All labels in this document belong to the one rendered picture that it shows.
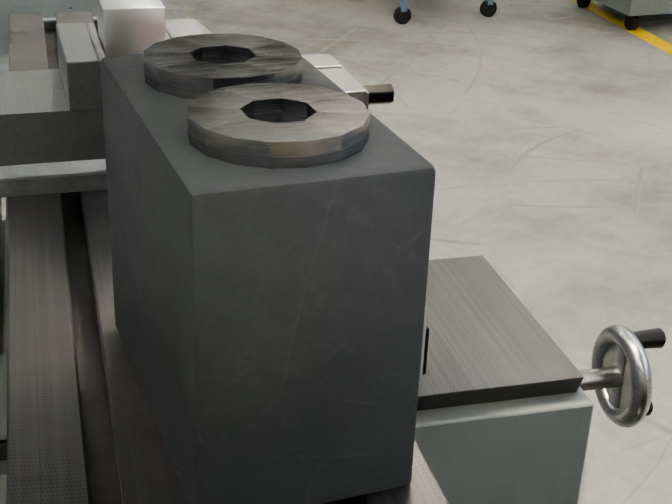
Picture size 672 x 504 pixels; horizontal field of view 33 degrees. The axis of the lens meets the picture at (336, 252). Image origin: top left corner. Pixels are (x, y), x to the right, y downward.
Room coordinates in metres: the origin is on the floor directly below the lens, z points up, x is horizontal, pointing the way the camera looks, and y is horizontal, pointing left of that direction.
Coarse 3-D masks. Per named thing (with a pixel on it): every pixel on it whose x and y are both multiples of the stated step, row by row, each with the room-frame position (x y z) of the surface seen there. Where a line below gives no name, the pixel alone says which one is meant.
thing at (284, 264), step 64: (128, 64) 0.64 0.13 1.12; (192, 64) 0.60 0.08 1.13; (256, 64) 0.60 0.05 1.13; (128, 128) 0.57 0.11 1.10; (192, 128) 0.51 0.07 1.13; (256, 128) 0.50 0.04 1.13; (320, 128) 0.50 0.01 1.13; (384, 128) 0.54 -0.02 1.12; (128, 192) 0.58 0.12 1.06; (192, 192) 0.45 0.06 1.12; (256, 192) 0.46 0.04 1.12; (320, 192) 0.47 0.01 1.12; (384, 192) 0.48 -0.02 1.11; (128, 256) 0.59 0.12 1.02; (192, 256) 0.45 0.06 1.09; (256, 256) 0.46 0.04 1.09; (320, 256) 0.47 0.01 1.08; (384, 256) 0.48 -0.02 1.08; (128, 320) 0.60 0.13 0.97; (192, 320) 0.45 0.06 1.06; (256, 320) 0.46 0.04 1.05; (320, 320) 0.47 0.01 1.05; (384, 320) 0.48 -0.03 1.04; (192, 384) 0.45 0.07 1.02; (256, 384) 0.46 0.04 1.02; (320, 384) 0.47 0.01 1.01; (384, 384) 0.49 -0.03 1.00; (192, 448) 0.46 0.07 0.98; (256, 448) 0.46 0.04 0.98; (320, 448) 0.47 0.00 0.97; (384, 448) 0.49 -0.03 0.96
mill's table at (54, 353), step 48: (48, 48) 1.38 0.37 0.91; (96, 192) 0.88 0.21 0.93; (48, 240) 0.78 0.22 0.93; (96, 240) 0.78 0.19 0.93; (48, 288) 0.70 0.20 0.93; (96, 288) 0.71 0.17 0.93; (48, 336) 0.64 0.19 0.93; (96, 336) 0.68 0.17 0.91; (48, 384) 0.58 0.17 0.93; (96, 384) 0.62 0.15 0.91; (48, 432) 0.53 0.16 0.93; (96, 432) 0.57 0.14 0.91; (144, 432) 0.53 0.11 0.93; (48, 480) 0.49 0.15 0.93; (96, 480) 0.52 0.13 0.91; (144, 480) 0.49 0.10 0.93; (432, 480) 0.50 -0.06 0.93
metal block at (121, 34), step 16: (96, 0) 0.98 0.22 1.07; (112, 0) 0.96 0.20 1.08; (128, 0) 0.96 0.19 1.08; (144, 0) 0.97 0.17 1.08; (112, 16) 0.93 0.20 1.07; (128, 16) 0.94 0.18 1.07; (144, 16) 0.94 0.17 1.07; (160, 16) 0.94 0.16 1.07; (112, 32) 0.93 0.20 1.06; (128, 32) 0.94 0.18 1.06; (144, 32) 0.94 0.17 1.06; (160, 32) 0.94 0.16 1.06; (112, 48) 0.93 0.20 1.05; (128, 48) 0.94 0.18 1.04; (144, 48) 0.94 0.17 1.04
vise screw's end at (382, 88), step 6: (384, 84) 1.04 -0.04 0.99; (390, 84) 1.04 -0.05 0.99; (372, 90) 1.03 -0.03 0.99; (378, 90) 1.03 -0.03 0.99; (384, 90) 1.03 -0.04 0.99; (390, 90) 1.03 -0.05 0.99; (372, 96) 1.03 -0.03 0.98; (378, 96) 1.03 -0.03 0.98; (384, 96) 1.03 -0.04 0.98; (390, 96) 1.03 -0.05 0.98; (372, 102) 1.03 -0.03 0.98; (378, 102) 1.03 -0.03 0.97; (384, 102) 1.03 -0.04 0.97; (390, 102) 1.03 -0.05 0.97
